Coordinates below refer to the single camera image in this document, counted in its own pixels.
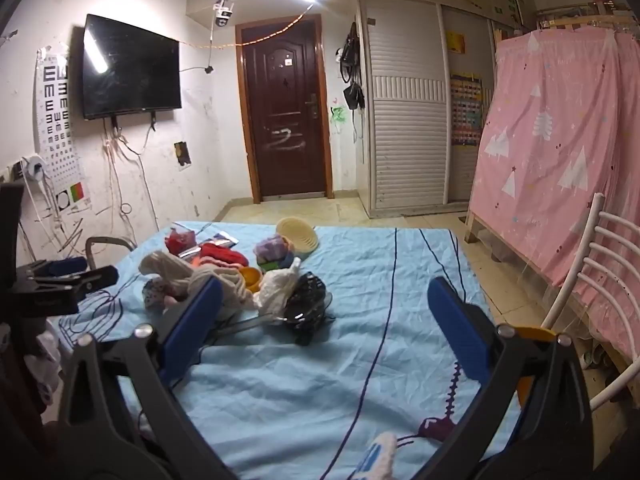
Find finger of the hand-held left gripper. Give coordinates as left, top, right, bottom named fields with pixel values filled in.
left=27, top=257, right=90, bottom=278
left=70, top=266, right=120, bottom=293

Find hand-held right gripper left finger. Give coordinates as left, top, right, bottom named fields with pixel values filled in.
left=54, top=276, right=240, bottom=480

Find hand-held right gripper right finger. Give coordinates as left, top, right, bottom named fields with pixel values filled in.
left=425, top=276, right=596, bottom=480

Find red plastic bag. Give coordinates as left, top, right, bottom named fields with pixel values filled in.
left=165, top=227, right=197, bottom=257

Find green sponge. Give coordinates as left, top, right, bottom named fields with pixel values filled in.
left=257, top=255, right=296, bottom=274

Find purple cloth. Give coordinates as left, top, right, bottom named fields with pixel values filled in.
left=254, top=234, right=293, bottom=261

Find person's left hand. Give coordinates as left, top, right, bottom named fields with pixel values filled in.
left=24, top=332, right=64, bottom=405

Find person's right hand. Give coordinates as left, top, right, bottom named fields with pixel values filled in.
left=352, top=431, right=399, bottom=480

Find grey metal chair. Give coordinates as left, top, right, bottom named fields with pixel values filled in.
left=85, top=236, right=137, bottom=271

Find floral cloth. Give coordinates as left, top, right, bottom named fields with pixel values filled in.
left=142, top=280, right=174, bottom=311

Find cream knitted cloth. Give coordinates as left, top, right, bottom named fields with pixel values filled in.
left=139, top=250, right=256, bottom=318

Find orange cup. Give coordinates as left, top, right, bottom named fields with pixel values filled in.
left=239, top=266, right=264, bottom=293

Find red knitted item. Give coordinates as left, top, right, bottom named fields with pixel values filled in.
left=197, top=242, right=249, bottom=267

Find blue silver packet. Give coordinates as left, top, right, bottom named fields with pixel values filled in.
left=192, top=232, right=240, bottom=256

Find white plastic bag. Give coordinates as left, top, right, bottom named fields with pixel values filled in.
left=252, top=257, right=304, bottom=311

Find black mesh item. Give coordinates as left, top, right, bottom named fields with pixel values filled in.
left=284, top=272, right=335, bottom=346

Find eye chart poster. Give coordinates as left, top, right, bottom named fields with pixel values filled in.
left=34, top=45, right=93, bottom=211

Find round yellow sponge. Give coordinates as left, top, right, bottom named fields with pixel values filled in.
left=276, top=217, right=320, bottom=263

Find light blue striped sheet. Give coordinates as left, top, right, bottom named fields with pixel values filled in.
left=57, top=221, right=526, bottom=480

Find white metal chair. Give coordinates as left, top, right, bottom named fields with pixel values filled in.
left=542, top=192, right=640, bottom=411

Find pink tree print curtain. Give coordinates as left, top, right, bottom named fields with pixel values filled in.
left=470, top=27, right=640, bottom=356

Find white slatted wardrobe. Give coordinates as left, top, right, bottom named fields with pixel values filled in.
left=357, top=0, right=501, bottom=218

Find colourful grid chart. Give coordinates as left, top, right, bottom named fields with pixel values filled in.
left=450, top=74, right=484, bottom=147

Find dark brown door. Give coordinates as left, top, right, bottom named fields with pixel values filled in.
left=235, top=14, right=335, bottom=205

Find black hanging bags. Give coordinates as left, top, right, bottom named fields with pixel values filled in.
left=336, top=22, right=367, bottom=111

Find white looped wall cable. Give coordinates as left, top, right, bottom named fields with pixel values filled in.
left=102, top=125, right=134, bottom=216

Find white wall plug device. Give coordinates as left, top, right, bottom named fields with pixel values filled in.
left=22, top=156, right=47, bottom=183

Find black wall television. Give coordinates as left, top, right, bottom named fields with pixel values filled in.
left=82, top=14, right=182, bottom=121

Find string light cable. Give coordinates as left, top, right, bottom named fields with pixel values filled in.
left=175, top=2, right=316, bottom=51

